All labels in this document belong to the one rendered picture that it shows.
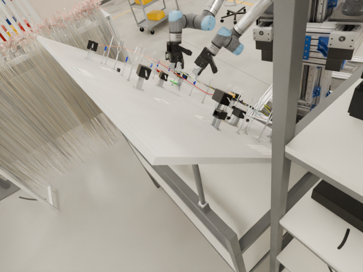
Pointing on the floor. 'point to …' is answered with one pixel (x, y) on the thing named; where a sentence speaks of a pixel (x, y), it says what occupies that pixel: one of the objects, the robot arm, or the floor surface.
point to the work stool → (234, 12)
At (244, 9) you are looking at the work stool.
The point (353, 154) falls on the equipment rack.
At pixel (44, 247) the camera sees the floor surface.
